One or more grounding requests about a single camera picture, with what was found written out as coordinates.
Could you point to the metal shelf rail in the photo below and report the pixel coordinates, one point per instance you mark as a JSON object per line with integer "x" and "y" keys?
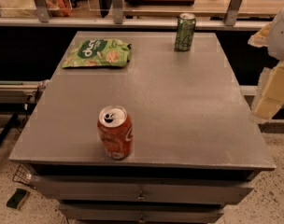
{"x": 166, "y": 24}

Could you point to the grey drawer cabinet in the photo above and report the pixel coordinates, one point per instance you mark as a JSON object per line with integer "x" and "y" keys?
{"x": 190, "y": 119}

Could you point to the wire basket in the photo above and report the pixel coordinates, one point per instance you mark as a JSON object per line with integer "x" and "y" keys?
{"x": 22, "y": 176}

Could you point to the green yellow sponge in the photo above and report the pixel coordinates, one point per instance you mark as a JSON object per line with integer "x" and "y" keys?
{"x": 18, "y": 198}

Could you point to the green soda can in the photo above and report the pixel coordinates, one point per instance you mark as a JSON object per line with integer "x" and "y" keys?
{"x": 185, "y": 30}

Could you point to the grey drawer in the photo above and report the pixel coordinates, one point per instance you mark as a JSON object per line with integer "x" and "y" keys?
{"x": 88, "y": 188}
{"x": 141, "y": 214}

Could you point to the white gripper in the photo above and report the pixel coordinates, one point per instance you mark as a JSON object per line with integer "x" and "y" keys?
{"x": 280, "y": 36}

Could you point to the red coke can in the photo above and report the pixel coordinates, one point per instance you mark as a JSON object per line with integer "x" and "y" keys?
{"x": 116, "y": 131}

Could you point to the green chip bag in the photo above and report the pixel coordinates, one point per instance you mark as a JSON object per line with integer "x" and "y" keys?
{"x": 99, "y": 53}

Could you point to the upper grey drawer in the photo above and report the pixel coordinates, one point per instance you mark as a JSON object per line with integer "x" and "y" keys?
{"x": 88, "y": 188}

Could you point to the lower grey drawer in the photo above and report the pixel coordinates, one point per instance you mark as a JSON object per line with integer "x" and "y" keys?
{"x": 141, "y": 214}

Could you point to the orange snack bag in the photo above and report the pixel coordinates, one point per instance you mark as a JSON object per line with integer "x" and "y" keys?
{"x": 59, "y": 8}

